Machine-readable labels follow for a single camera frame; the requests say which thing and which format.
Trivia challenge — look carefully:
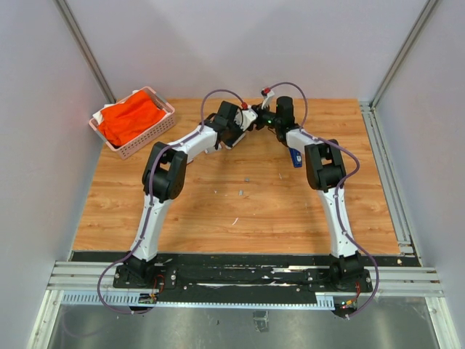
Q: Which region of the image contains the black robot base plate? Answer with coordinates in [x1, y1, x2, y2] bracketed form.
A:
[68, 250, 389, 303]

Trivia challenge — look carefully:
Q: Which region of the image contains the left aluminium frame post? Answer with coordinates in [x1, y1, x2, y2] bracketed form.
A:
[53, 0, 116, 103]

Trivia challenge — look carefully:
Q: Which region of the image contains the aluminium frame post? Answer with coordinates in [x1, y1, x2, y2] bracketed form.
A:
[369, 0, 442, 110]
[53, 0, 116, 103]

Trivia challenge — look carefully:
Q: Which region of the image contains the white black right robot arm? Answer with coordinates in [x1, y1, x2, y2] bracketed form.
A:
[251, 96, 364, 292]

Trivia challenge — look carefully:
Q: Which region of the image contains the right aluminium frame post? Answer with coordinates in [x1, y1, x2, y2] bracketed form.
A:
[369, 0, 442, 110]

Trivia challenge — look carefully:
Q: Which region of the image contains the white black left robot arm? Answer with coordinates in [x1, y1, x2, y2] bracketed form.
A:
[113, 101, 258, 289]

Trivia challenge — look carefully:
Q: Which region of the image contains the grey slotted cable duct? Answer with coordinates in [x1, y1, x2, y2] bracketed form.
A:
[60, 290, 336, 310]

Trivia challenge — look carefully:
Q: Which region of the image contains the orange cloth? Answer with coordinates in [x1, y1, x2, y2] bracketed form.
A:
[97, 90, 166, 147]

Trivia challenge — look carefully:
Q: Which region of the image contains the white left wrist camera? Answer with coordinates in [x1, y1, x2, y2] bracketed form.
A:
[235, 109, 257, 132]

